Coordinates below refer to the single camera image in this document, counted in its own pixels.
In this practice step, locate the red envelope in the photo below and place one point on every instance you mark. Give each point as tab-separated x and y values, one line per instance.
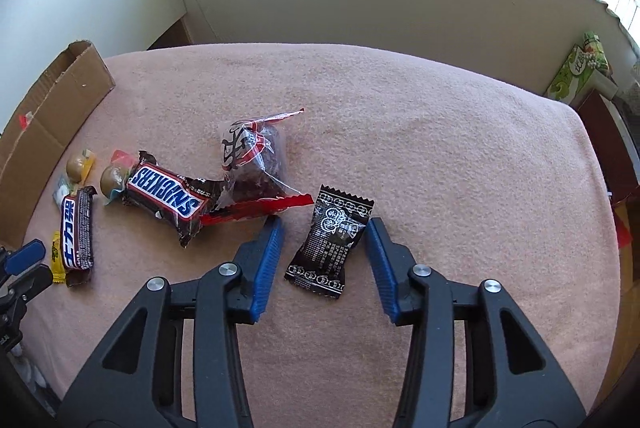
624	230

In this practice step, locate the small brown chocolate bar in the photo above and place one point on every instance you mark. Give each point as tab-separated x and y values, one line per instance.
77	233

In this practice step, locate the pink blanket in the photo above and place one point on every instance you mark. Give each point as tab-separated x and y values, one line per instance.
425	133

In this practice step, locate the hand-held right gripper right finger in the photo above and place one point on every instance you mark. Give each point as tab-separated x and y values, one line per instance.
382	273

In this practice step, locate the large brown chocolate bar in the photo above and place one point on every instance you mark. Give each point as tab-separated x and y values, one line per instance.
165	195

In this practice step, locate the green paper bag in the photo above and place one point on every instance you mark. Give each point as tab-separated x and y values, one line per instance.
575	78

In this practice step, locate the small green white packet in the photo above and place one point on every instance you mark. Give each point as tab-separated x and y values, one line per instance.
61	192

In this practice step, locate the clear red date packet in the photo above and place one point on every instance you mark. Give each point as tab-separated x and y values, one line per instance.
255	163

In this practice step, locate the small yellow candy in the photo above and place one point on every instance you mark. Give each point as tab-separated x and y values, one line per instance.
57	253

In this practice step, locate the braised egg green packet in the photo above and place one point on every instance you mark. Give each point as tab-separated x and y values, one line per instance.
112	180

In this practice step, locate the dark red box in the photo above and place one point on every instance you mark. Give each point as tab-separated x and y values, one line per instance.
602	143

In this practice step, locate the black candy packet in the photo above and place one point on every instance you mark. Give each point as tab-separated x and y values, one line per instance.
330	238

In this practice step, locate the braised egg yellow packet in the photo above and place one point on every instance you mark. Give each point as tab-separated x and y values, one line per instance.
76	167

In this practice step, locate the brown cardboard box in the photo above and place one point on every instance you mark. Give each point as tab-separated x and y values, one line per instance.
50	123

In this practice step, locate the white fluffy cloth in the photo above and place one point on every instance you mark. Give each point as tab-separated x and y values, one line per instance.
30	373

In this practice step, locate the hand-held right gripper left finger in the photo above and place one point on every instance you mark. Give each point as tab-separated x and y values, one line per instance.
267	268

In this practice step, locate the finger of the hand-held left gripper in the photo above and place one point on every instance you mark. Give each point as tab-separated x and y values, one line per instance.
30	280
25	254

